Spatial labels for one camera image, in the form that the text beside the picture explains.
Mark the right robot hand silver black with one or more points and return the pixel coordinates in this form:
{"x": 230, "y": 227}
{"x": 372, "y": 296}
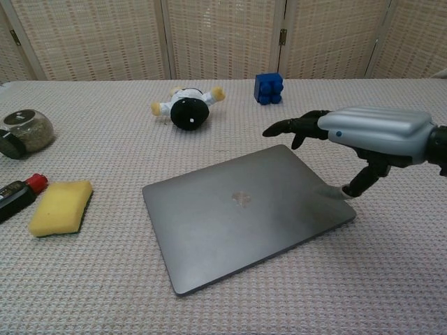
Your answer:
{"x": 377, "y": 130}

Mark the blue building block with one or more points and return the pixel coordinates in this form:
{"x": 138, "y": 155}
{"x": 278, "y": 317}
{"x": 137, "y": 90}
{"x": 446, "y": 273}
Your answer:
{"x": 267, "y": 87}

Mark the silver grey laptop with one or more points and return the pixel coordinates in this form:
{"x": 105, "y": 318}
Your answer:
{"x": 237, "y": 223}

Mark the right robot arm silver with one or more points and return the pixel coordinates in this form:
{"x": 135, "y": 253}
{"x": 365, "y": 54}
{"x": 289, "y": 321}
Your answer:
{"x": 440, "y": 146}

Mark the dark metal hinge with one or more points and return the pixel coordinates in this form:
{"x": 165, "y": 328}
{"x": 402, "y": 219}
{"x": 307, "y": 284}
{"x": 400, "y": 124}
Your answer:
{"x": 14, "y": 36}
{"x": 283, "y": 36}

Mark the plush doll white black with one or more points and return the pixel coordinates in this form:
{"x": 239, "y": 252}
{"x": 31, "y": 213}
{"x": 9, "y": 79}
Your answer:
{"x": 188, "y": 113}

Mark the yellow sponge green backing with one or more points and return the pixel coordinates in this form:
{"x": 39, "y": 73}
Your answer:
{"x": 59, "y": 207}

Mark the glass jar with black lid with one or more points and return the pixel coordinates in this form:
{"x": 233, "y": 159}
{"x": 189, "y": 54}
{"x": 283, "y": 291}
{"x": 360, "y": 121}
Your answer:
{"x": 35, "y": 134}

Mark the black bottle with red cap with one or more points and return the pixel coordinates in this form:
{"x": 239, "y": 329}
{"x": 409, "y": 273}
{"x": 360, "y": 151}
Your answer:
{"x": 14, "y": 197}

